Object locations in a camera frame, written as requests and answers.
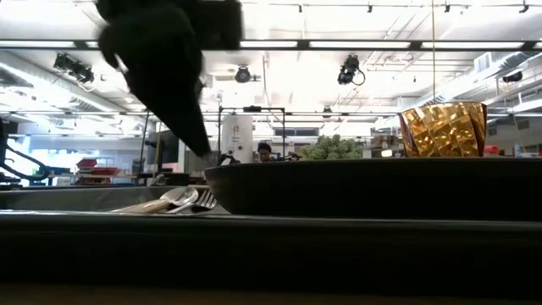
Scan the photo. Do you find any LED light bar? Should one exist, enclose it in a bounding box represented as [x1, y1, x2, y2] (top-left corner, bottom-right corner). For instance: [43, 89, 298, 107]
[0, 39, 542, 53]

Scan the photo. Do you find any large black bowl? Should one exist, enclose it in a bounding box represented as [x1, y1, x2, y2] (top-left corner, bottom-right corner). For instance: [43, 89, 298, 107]
[203, 157, 542, 222]

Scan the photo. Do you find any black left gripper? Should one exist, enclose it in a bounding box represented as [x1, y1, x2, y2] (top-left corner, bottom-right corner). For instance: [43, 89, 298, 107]
[95, 0, 246, 157]

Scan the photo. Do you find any metal fork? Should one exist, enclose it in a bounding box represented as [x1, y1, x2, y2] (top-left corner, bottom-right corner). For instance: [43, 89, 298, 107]
[167, 189, 218, 214]

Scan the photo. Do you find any black rectangular serving tray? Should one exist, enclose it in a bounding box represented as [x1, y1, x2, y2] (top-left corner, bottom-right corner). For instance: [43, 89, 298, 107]
[0, 185, 542, 296]

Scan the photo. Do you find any green artificial potted plant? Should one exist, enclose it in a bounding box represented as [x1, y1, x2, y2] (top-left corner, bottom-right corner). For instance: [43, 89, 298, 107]
[301, 134, 365, 161]

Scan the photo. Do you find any black ceiling-mounted camera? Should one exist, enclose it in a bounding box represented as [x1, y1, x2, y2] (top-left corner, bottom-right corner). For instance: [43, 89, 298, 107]
[501, 70, 524, 85]
[234, 64, 252, 85]
[336, 53, 367, 87]
[53, 53, 97, 86]

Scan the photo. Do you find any metal spoon orange handle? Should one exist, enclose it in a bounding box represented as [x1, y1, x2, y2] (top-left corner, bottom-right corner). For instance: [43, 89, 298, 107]
[110, 186, 200, 214]

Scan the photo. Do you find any person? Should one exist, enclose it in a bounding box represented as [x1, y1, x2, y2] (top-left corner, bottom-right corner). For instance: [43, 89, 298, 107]
[256, 141, 274, 163]

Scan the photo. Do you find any black computer monitor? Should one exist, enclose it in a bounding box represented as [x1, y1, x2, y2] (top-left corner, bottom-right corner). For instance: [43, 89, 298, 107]
[145, 129, 181, 167]

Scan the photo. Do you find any thin black hanging cable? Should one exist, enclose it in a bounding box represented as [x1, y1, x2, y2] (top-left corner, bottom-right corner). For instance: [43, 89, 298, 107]
[430, 0, 437, 105]

